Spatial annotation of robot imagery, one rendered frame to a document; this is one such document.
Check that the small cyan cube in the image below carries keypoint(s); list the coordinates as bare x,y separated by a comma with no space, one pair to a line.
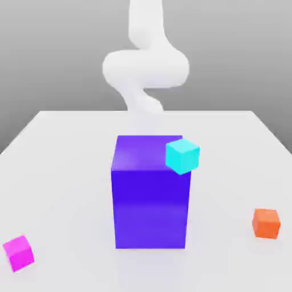
182,157

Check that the large purple box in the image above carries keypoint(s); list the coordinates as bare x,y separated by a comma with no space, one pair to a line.
149,205

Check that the small orange cube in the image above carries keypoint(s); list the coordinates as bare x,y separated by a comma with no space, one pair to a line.
265,224

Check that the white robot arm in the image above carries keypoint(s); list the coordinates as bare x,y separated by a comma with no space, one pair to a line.
146,68

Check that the small magenta cube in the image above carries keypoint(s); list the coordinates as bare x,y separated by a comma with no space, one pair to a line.
19,253

